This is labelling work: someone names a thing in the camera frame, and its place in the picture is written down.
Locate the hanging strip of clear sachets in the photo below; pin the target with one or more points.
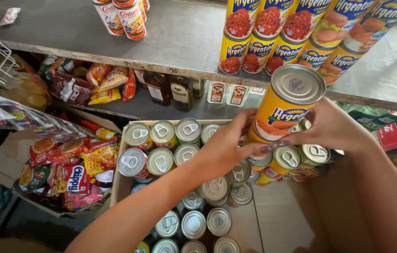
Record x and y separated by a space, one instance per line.
33 119

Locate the crumpled white wrapper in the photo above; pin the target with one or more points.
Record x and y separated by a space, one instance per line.
10 15

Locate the person's right hand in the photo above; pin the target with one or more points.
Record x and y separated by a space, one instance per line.
332 126

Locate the slim dark liquor bottle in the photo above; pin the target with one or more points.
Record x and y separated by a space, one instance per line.
198 88

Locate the person's left hand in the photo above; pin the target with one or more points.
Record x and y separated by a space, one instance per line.
225 147

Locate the dark liquor bottle white label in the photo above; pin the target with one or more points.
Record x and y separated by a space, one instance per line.
158 89

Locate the dark liquor bottle black label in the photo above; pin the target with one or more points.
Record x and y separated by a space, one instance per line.
181 93

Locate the green drink packs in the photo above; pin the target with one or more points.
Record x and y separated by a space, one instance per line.
370 117

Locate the cluster of white tuna cans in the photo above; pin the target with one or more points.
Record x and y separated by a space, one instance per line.
124 19

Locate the yellow meat loaf can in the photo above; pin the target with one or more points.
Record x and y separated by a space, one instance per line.
282 105

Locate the brown cardboard carton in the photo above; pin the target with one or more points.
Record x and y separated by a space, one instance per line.
282 218

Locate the clear bag of yellow snacks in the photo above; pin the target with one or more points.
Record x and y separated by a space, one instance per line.
31 91

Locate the heap of snack packets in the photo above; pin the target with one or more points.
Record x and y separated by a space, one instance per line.
93 82

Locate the grey wooden shelf board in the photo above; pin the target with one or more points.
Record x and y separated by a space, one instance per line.
181 38

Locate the pile of assorted tin cans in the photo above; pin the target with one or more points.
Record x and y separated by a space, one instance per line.
191 196

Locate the red drink carton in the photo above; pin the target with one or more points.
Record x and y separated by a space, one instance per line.
390 136

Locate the cardboard box of snack packets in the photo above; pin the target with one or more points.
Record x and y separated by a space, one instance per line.
68 172

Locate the rows of stacked yellow tins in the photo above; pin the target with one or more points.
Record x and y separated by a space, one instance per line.
300 31

